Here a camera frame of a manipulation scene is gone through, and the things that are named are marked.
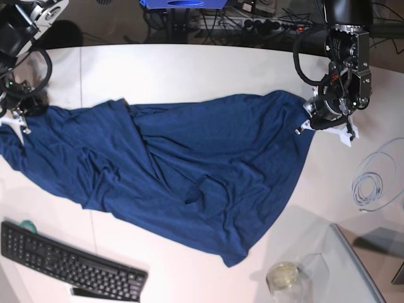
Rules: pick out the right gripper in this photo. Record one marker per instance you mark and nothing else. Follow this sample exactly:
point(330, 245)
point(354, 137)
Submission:
point(31, 106)

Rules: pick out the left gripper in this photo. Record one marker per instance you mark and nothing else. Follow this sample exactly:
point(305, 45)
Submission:
point(324, 113)

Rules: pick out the dark blue t-shirt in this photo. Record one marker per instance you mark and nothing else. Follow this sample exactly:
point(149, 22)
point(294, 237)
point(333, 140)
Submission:
point(213, 176)

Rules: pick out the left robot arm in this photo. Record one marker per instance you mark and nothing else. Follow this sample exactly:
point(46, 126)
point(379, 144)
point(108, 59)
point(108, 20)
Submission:
point(347, 85)

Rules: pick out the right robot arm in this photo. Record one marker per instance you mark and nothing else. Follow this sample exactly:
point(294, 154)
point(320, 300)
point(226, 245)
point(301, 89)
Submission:
point(23, 23)

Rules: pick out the white power strip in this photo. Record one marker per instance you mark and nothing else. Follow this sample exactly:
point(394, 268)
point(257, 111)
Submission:
point(238, 23)

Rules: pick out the green tape roll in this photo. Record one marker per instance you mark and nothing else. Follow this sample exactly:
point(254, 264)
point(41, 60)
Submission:
point(29, 226)

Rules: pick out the blue box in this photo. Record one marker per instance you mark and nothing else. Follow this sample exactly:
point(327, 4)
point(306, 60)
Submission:
point(171, 4)

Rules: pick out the clear glass jar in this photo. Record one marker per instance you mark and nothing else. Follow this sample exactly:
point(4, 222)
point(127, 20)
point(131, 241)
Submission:
point(284, 282)

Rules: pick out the black computer keyboard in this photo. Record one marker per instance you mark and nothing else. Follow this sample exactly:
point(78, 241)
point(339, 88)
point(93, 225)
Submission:
point(89, 273)

